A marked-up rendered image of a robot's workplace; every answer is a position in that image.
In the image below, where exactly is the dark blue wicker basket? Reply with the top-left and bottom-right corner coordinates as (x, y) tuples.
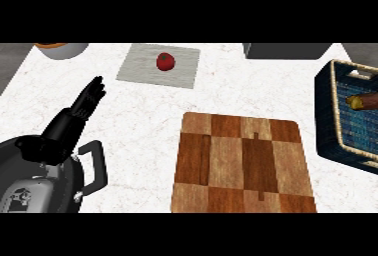
(313, 58), (378, 175)

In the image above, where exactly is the dark grey box appliance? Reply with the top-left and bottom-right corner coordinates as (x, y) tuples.
(242, 42), (335, 61)

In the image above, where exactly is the grey bowl with orange rim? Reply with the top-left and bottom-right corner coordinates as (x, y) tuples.
(33, 42), (90, 61)

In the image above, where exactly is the black pot with handle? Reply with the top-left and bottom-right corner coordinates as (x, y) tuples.
(0, 135), (109, 214)

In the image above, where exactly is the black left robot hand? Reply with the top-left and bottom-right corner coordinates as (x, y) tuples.
(14, 75), (108, 166)

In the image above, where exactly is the checkered wooden cutting board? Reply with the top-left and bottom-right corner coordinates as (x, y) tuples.
(170, 111), (319, 214)

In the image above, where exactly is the red tomato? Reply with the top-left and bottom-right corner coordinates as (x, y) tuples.
(155, 52), (177, 72)

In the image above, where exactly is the brown sweet potato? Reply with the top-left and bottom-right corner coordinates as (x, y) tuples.
(344, 92), (378, 112)

